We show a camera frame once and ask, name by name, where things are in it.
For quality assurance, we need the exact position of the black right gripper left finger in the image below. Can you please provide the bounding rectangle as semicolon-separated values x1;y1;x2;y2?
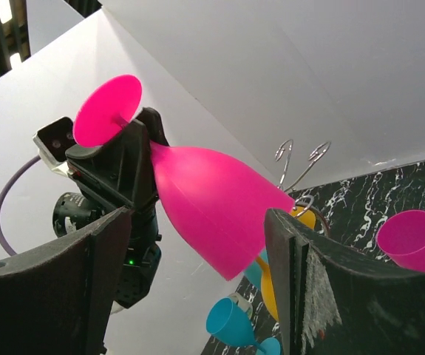
0;208;131;354

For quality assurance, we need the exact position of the orange wine glass front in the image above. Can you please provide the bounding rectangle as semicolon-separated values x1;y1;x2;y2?
255;257;279;322

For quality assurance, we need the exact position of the orange wine glass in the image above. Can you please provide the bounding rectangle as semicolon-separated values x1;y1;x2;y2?
290;206;316;229
255;257;279;322

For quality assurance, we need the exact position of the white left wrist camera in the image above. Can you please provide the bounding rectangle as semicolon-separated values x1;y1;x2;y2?
33;116;75;177

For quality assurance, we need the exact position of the pink wine glass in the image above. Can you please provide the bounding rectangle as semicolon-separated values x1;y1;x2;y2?
73;75;295;280
376;209;425;272

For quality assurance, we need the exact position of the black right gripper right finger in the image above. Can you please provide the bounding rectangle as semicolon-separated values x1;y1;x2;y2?
264;209;425;354

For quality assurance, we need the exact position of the pink wine glass front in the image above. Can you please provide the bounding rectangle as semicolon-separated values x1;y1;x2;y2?
73;75;295;280

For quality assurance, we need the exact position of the chrome wine glass rack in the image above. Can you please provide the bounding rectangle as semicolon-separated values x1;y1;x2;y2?
274;139;331;238

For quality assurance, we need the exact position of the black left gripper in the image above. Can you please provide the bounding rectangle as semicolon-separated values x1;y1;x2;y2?
52;107;168;307

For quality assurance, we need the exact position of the blue wine glass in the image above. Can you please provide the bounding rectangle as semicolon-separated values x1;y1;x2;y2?
244;248;268;291
205;297;282;355

